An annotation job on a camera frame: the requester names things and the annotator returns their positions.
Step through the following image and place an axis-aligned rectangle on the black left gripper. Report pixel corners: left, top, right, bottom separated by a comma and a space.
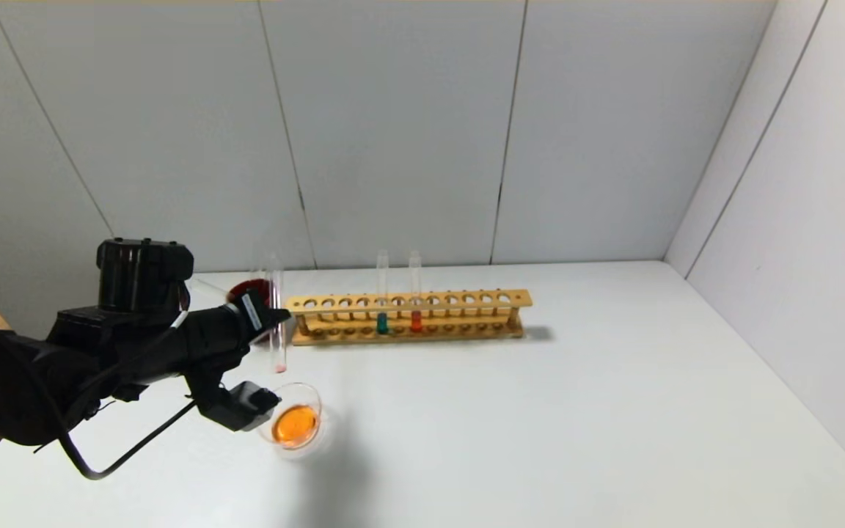
184, 287, 292, 370

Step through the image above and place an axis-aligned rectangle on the test tube with orange-red pigment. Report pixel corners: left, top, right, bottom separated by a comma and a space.
268, 253, 288, 374

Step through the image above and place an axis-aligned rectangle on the test tube with green pigment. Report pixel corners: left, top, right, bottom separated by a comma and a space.
376, 250, 391, 336

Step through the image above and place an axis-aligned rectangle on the test tube with red pigment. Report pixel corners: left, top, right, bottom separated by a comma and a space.
409, 251, 424, 334

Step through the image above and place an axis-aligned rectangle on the wooden test tube rack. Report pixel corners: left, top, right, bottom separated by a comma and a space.
285, 289, 533, 347

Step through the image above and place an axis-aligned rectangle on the dark red cup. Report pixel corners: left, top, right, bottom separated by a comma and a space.
227, 279, 274, 307

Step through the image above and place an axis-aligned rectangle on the clear glass dish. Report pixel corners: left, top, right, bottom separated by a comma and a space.
256, 381, 337, 461

